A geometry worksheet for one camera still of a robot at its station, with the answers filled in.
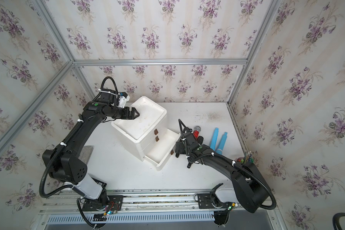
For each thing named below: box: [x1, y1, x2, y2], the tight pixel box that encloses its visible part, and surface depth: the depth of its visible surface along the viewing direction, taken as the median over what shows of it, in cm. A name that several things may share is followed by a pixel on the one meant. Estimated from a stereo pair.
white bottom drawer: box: [143, 128, 181, 172], surface depth 93 cm
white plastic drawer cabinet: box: [111, 95, 181, 171], surface depth 81 cm
